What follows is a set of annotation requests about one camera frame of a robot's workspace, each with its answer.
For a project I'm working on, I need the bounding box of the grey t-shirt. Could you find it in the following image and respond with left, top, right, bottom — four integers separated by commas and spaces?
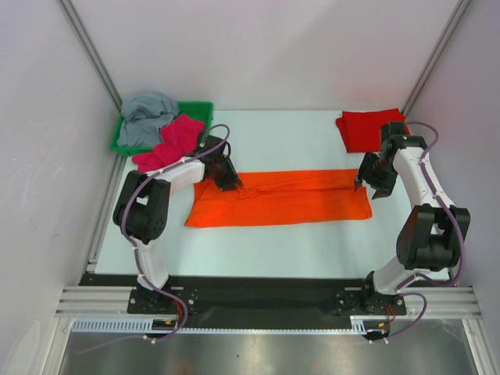
116, 91, 180, 148

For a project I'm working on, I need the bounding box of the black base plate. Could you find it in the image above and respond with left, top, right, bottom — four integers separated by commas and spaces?
79, 274, 455, 330

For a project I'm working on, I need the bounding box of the aluminium corner post left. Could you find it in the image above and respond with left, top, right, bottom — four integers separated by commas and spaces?
56, 0, 122, 111

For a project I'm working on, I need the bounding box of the folded red t-shirt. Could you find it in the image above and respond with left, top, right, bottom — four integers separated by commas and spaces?
335, 108, 405, 153

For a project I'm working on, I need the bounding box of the aluminium corner post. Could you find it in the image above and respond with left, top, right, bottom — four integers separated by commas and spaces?
401, 0, 473, 116
56, 0, 122, 111

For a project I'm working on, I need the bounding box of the aluminium corner post right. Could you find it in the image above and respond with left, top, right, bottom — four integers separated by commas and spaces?
401, 0, 473, 116

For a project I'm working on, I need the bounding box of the aluminium frame rail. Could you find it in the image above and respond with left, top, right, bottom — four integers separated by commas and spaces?
55, 286, 132, 317

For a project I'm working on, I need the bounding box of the orange t-shirt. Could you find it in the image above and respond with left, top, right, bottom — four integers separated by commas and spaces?
185, 170, 373, 228

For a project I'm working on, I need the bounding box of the green plastic bin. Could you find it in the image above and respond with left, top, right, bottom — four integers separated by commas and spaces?
109, 102, 213, 157

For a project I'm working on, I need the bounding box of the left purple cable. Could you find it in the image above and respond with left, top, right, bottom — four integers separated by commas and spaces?
72, 123, 231, 355

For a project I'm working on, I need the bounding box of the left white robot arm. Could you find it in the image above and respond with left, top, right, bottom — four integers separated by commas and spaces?
112, 135, 242, 313

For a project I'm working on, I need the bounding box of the magenta t-shirt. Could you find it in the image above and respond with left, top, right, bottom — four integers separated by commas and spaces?
132, 114, 205, 173

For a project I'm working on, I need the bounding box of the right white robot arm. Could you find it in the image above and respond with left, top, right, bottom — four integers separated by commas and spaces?
354, 121, 470, 313

